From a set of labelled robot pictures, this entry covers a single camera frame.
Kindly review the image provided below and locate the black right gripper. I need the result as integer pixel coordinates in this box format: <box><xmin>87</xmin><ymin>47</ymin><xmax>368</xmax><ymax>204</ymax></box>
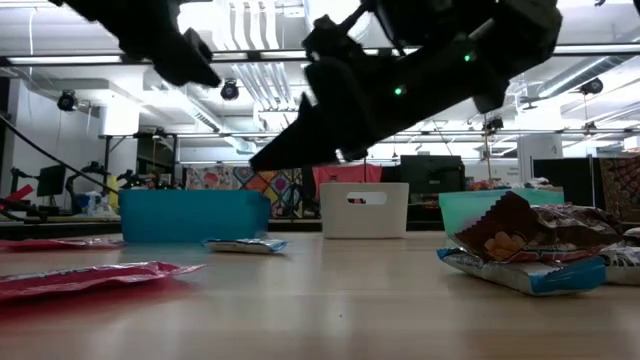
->
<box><xmin>249</xmin><ymin>14</ymin><xmax>511</xmax><ymax>172</ymax></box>

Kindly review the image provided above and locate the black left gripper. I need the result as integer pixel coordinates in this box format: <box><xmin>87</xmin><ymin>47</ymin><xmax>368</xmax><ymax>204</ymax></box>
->
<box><xmin>62</xmin><ymin>0</ymin><xmax>222</xmax><ymax>87</ymax></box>

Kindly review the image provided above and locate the blue white candy bar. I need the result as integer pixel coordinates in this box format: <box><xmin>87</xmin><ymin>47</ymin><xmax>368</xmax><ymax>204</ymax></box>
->
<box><xmin>599</xmin><ymin>244</ymin><xmax>640</xmax><ymax>287</ymax></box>
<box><xmin>437</xmin><ymin>247</ymin><xmax>609</xmax><ymax>297</ymax></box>
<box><xmin>204</xmin><ymin>237</ymin><xmax>290</xmax><ymax>255</ymax></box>

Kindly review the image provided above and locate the red candy bar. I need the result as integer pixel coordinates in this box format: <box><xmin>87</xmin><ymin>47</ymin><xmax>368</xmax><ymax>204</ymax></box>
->
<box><xmin>0</xmin><ymin>237</ymin><xmax>125</xmax><ymax>251</ymax></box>
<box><xmin>0</xmin><ymin>261</ymin><xmax>205</xmax><ymax>302</ymax></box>

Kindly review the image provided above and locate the orange cloth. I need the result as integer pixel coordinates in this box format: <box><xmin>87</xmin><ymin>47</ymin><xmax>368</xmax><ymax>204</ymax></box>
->
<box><xmin>312</xmin><ymin>163</ymin><xmax>384</xmax><ymax>185</ymax></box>

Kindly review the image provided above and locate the colourful patchwork quilt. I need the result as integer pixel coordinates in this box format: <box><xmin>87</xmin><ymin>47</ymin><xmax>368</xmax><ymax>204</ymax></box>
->
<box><xmin>184</xmin><ymin>164</ymin><xmax>304</xmax><ymax>219</ymax></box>

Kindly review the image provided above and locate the white plastic bin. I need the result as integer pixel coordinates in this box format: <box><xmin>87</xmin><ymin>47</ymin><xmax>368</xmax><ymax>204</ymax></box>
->
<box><xmin>318</xmin><ymin>182</ymin><xmax>410</xmax><ymax>240</ymax></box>

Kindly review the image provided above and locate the large black monitor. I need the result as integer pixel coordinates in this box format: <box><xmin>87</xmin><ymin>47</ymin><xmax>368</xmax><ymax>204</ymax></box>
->
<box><xmin>399</xmin><ymin>154</ymin><xmax>466</xmax><ymax>204</ymax></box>

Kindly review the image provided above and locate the blue plastic bin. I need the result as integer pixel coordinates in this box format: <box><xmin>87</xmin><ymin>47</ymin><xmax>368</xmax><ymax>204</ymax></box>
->
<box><xmin>118</xmin><ymin>188</ymin><xmax>273</xmax><ymax>245</ymax></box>

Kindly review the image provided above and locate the green translucent plastic bin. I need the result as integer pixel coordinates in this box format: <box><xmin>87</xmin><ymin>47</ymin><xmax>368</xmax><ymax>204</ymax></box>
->
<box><xmin>438</xmin><ymin>187</ymin><xmax>565</xmax><ymax>236</ymax></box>

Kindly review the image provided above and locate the white blue spray bottle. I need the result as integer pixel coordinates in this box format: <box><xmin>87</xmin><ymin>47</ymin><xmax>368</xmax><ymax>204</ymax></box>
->
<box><xmin>82</xmin><ymin>191</ymin><xmax>109</xmax><ymax>217</ymax></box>

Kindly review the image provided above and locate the small black monitor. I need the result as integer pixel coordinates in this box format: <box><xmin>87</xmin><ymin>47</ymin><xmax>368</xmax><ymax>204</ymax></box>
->
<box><xmin>37</xmin><ymin>164</ymin><xmax>68</xmax><ymax>197</ymax></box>

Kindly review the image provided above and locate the red strip object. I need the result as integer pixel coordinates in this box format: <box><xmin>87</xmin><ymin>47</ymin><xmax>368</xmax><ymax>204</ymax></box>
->
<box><xmin>0</xmin><ymin>183</ymin><xmax>35</xmax><ymax>206</ymax></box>

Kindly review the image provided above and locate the white pillar box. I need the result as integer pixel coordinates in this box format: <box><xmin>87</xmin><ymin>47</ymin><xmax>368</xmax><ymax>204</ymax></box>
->
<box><xmin>517</xmin><ymin>133</ymin><xmax>565</xmax><ymax>174</ymax></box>

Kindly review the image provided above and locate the black partition panel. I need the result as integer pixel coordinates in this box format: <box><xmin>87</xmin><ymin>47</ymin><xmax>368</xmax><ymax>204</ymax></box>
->
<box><xmin>532</xmin><ymin>157</ymin><xmax>596</xmax><ymax>209</ymax></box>

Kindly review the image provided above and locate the brown patterned cloth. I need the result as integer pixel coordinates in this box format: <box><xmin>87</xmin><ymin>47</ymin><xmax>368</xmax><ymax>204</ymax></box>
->
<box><xmin>598</xmin><ymin>157</ymin><xmax>640</xmax><ymax>221</ymax></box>

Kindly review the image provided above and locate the black aluminium table frame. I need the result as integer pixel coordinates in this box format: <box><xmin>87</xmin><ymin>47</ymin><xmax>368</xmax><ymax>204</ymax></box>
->
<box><xmin>0</xmin><ymin>215</ymin><xmax>640</xmax><ymax>236</ymax></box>

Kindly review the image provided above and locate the black slack cable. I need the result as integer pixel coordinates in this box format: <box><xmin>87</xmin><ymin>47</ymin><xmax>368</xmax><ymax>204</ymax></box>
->
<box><xmin>0</xmin><ymin>114</ymin><xmax>120</xmax><ymax>195</ymax></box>

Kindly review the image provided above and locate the thin hanging cable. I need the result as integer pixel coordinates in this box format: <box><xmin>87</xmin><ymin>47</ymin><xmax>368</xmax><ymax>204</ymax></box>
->
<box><xmin>480</xmin><ymin>112</ymin><xmax>492</xmax><ymax>166</ymax></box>

